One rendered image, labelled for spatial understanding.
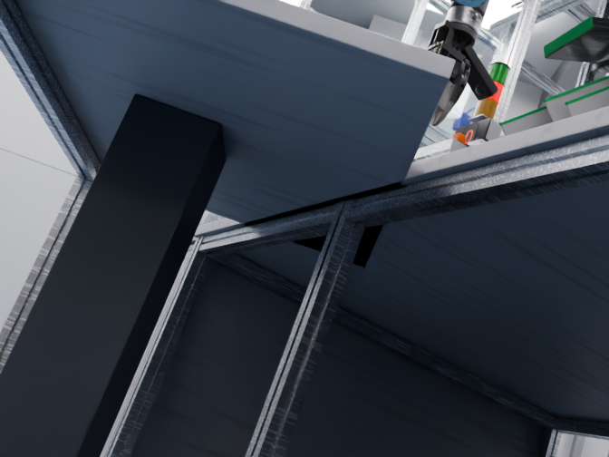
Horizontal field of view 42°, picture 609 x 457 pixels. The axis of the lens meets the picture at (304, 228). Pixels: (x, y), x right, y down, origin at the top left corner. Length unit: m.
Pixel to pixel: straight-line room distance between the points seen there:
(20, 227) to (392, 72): 3.68
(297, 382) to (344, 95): 0.52
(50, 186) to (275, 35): 3.62
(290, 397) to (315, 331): 0.12
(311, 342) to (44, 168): 3.39
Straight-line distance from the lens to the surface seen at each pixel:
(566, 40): 1.53
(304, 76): 1.12
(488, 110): 1.96
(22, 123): 4.79
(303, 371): 1.39
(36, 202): 4.59
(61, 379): 1.29
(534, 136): 1.11
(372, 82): 1.07
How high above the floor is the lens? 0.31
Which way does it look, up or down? 17 degrees up
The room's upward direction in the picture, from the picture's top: 21 degrees clockwise
